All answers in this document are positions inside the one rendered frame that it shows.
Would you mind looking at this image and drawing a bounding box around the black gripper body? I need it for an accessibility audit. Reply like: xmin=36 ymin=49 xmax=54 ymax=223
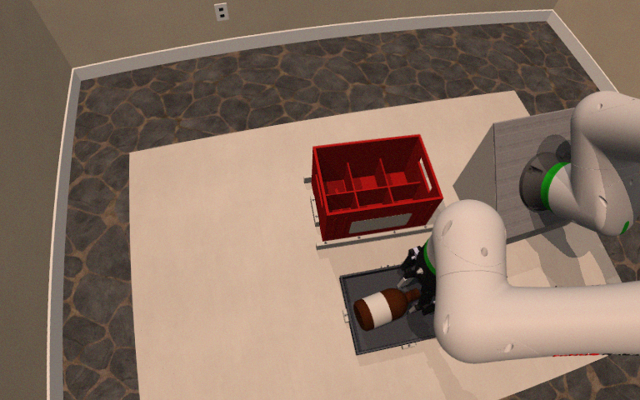
xmin=415 ymin=266 xmax=436 ymax=297

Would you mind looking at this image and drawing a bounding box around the brown bottle with white label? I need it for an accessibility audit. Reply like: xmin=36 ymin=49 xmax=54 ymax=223
xmin=353 ymin=288 xmax=421 ymax=331

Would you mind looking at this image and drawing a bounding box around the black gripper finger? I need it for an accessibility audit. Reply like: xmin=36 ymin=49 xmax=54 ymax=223
xmin=408 ymin=286 xmax=435 ymax=316
xmin=397 ymin=246 xmax=421 ymax=288

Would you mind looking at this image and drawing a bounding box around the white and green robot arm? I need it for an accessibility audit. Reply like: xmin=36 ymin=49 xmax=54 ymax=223
xmin=416 ymin=91 xmax=640 ymax=364

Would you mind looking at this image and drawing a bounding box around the red divided crate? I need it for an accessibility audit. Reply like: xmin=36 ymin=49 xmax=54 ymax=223
xmin=312 ymin=134 xmax=443 ymax=242

